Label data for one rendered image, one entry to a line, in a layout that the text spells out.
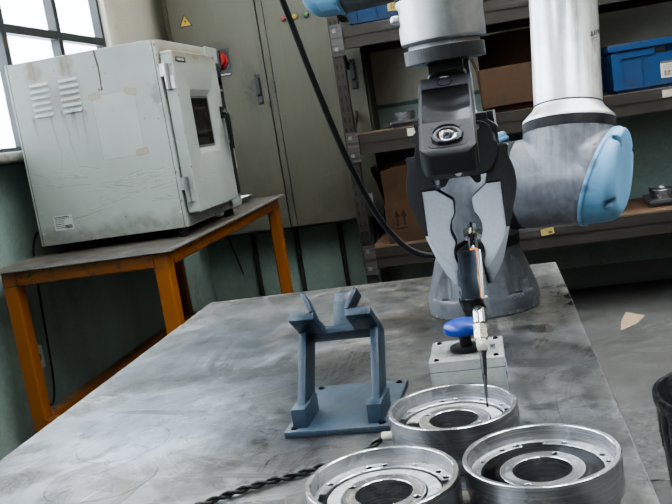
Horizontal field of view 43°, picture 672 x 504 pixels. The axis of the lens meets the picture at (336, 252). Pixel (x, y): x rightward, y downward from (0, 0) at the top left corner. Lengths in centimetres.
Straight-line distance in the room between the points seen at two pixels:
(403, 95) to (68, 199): 220
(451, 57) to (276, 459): 38
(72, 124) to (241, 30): 176
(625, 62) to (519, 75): 48
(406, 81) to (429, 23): 389
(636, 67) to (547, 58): 306
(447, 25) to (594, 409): 35
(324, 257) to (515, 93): 145
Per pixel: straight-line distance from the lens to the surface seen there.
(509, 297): 112
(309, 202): 448
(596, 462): 61
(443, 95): 73
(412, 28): 75
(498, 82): 407
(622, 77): 414
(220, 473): 76
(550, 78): 111
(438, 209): 76
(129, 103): 289
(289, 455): 77
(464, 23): 74
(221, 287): 494
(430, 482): 61
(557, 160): 107
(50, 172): 303
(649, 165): 469
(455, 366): 81
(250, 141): 453
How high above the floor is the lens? 108
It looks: 9 degrees down
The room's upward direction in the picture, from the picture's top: 9 degrees counter-clockwise
